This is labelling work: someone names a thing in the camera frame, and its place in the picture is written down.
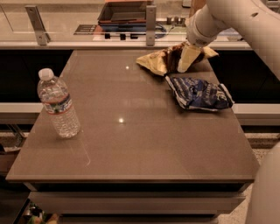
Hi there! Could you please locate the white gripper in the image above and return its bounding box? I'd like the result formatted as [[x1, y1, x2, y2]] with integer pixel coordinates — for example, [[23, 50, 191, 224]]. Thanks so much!
[[177, 11, 217, 73]]

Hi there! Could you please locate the brown and yellow chip bag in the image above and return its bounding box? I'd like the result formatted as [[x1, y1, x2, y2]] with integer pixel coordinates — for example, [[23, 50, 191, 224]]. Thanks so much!
[[136, 42, 218, 76]]

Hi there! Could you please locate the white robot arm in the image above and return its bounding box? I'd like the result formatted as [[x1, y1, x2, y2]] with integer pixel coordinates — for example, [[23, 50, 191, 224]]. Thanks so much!
[[186, 0, 280, 224]]

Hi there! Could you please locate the blue chip bag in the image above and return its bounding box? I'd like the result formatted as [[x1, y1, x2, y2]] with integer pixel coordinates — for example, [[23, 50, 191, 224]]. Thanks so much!
[[165, 76, 235, 111]]

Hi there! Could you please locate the clear plastic water bottle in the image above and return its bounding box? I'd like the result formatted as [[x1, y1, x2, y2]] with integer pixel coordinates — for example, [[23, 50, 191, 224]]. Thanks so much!
[[37, 68, 81, 138]]

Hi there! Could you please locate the open dark tray box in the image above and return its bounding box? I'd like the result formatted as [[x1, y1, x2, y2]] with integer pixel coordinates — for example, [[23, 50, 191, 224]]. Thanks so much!
[[98, 0, 152, 25]]

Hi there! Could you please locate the grey table drawer cabinet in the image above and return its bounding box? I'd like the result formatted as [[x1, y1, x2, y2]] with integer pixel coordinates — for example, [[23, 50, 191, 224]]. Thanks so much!
[[23, 182, 252, 224]]

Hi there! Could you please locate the middle metal glass bracket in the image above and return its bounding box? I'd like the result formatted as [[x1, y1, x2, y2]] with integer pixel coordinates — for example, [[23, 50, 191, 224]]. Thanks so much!
[[146, 5, 157, 46]]

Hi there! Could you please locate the metal glass bracket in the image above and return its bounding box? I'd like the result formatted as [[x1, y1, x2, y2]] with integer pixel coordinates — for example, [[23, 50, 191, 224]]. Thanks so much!
[[24, 5, 51, 46], [146, 5, 157, 46]]

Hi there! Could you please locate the left metal glass bracket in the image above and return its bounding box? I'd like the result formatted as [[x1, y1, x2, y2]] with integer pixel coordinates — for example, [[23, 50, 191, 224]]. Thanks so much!
[[24, 5, 51, 46]]

